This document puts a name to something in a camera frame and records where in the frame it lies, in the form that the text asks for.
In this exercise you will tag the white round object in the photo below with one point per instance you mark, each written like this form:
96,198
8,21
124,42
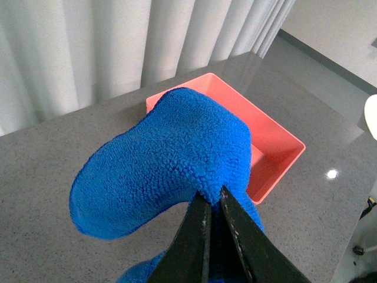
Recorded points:
370,113

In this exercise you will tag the white pleated curtain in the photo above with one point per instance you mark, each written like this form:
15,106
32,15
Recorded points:
60,56

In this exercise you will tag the pink plastic tray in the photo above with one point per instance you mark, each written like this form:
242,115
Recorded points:
265,132

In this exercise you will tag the blue microfiber cloth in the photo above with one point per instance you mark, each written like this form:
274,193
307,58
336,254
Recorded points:
117,191

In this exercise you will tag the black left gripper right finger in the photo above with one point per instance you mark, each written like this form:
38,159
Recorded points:
260,259

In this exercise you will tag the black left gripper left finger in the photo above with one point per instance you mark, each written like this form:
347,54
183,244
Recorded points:
187,258

